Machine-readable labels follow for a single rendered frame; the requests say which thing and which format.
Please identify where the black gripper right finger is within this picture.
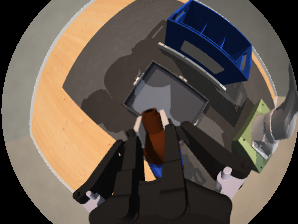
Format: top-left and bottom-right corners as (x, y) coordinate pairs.
(157, 109), (253, 221)

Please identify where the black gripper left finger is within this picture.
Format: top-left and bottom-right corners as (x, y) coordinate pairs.
(72, 116), (146, 222)

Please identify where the dark blue divided crate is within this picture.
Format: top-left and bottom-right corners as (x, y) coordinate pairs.
(164, 0), (252, 85)

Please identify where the brown glass bottle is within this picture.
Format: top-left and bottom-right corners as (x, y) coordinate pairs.
(141, 108), (165, 179)

